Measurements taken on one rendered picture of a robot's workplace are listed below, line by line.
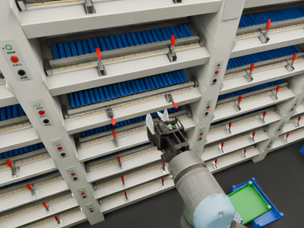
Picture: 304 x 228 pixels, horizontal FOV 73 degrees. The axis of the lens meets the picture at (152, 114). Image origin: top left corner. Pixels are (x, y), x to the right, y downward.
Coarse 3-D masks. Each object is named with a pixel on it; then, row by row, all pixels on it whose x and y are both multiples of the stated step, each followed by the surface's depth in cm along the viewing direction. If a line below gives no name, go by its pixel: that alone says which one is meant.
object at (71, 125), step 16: (128, 80) 94; (192, 80) 96; (64, 96) 86; (160, 96) 92; (176, 96) 94; (192, 96) 95; (64, 112) 80; (96, 112) 85; (128, 112) 87; (144, 112) 90; (64, 128) 78; (80, 128) 82
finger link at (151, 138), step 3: (147, 129) 65; (147, 132) 64; (150, 132) 63; (147, 135) 63; (150, 135) 62; (153, 135) 62; (150, 138) 61; (153, 138) 61; (150, 141) 62; (153, 141) 61; (153, 144) 60; (156, 144) 61
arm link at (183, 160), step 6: (180, 156) 50; (186, 156) 50; (192, 156) 50; (198, 156) 51; (174, 162) 50; (180, 162) 49; (186, 162) 48; (192, 162) 48; (198, 162) 48; (168, 168) 51; (174, 168) 49; (180, 168) 48; (174, 174) 49
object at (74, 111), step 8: (168, 88) 92; (176, 88) 93; (184, 88) 95; (128, 96) 88; (136, 96) 88; (144, 96) 89; (96, 104) 84; (104, 104) 84; (112, 104) 86; (120, 104) 87; (72, 112) 81; (80, 112) 82
